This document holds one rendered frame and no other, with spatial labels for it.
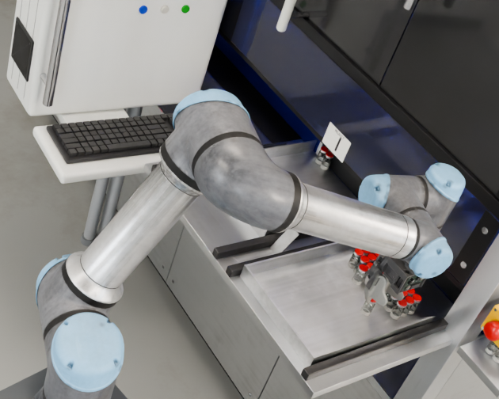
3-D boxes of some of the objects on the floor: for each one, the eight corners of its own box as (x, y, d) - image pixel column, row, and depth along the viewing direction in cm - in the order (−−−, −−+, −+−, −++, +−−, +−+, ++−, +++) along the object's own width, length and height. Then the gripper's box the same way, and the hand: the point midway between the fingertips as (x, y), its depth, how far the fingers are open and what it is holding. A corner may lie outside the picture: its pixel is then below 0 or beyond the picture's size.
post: (327, 520, 244) (842, -268, 118) (339, 538, 241) (882, -253, 114) (310, 529, 241) (822, -276, 114) (321, 547, 237) (863, -261, 111)
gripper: (414, 256, 161) (372, 329, 174) (451, 245, 167) (407, 317, 180) (386, 225, 166) (348, 299, 179) (422, 216, 172) (382, 288, 185)
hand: (371, 294), depth 180 cm, fingers closed, pressing on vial
